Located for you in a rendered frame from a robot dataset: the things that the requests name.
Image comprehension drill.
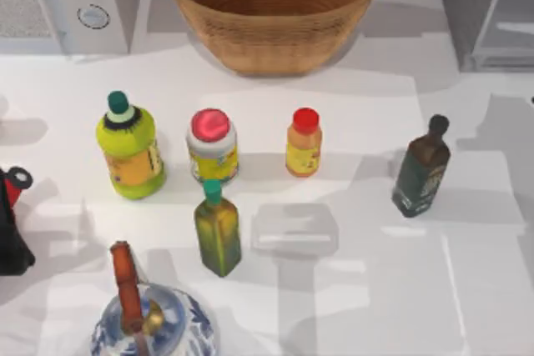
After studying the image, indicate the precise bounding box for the orange bottle with red cap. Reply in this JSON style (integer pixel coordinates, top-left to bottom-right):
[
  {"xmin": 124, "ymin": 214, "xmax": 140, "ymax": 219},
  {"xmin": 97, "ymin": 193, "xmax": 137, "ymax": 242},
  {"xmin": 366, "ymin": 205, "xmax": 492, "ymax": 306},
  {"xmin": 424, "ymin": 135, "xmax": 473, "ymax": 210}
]
[{"xmin": 285, "ymin": 108, "xmax": 324, "ymax": 178}]

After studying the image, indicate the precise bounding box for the white jar with red lid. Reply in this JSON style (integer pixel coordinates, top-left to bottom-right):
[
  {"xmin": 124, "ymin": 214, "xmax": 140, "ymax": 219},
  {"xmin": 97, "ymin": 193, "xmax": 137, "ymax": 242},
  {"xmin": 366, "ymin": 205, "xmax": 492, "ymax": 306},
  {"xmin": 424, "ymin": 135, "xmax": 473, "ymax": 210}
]
[{"xmin": 185, "ymin": 108, "xmax": 241, "ymax": 185}]

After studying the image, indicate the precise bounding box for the olive green bottle teal cap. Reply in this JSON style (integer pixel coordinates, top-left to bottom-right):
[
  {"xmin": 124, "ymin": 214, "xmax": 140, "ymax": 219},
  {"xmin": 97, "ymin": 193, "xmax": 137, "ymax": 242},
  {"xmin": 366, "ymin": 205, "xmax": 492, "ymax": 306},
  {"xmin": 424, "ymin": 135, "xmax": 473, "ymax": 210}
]
[{"xmin": 194, "ymin": 179, "xmax": 243, "ymax": 278}]

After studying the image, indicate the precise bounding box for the yellow-green bottle with teal cap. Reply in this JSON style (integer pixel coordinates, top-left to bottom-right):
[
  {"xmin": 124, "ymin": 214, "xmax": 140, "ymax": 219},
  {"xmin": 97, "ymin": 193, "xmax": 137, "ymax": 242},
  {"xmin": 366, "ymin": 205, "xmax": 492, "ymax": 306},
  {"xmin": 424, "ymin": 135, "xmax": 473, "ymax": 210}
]
[{"xmin": 96, "ymin": 90, "xmax": 168, "ymax": 201}]

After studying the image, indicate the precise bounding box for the brown woven basket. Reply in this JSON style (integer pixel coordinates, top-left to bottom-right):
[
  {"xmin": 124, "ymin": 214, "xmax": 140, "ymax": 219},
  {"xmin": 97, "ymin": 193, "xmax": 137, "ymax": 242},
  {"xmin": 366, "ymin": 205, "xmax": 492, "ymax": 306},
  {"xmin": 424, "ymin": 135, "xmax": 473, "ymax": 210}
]
[{"xmin": 168, "ymin": 0, "xmax": 380, "ymax": 78}]

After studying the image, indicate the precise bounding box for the dark green bottle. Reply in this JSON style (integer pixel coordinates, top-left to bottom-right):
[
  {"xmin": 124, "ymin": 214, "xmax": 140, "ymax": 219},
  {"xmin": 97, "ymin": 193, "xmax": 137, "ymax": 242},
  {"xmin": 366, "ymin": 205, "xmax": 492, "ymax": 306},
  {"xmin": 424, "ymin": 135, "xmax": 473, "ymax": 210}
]
[{"xmin": 390, "ymin": 113, "xmax": 452, "ymax": 219}]

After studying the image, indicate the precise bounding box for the blue and white teapot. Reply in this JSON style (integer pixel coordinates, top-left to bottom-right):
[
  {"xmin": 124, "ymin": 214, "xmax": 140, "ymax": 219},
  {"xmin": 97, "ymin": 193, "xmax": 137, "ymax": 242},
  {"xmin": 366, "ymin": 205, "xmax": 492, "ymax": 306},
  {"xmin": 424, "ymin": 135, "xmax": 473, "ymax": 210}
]
[{"xmin": 90, "ymin": 240, "xmax": 219, "ymax": 356}]

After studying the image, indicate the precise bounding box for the round microwave knob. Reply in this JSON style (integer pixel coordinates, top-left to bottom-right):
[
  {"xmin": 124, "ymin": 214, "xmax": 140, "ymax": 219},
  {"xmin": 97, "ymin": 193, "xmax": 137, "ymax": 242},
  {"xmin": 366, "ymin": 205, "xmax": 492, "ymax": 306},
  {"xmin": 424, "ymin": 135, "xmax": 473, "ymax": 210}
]
[{"xmin": 77, "ymin": 3, "xmax": 112, "ymax": 31}]

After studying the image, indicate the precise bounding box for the pale microwave oven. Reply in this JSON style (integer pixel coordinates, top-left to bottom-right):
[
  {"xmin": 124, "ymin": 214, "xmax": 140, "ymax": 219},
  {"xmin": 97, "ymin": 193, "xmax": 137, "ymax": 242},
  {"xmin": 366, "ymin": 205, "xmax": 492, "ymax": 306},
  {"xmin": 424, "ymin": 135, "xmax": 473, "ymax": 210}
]
[{"xmin": 0, "ymin": 0, "xmax": 147, "ymax": 56}]

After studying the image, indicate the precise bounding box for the black and red object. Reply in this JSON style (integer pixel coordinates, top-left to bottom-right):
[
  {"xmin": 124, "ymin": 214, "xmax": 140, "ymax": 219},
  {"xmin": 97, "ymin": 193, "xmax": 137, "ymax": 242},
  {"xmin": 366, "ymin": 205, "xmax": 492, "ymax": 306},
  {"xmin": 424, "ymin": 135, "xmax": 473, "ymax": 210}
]
[{"xmin": 0, "ymin": 166, "xmax": 37, "ymax": 277}]

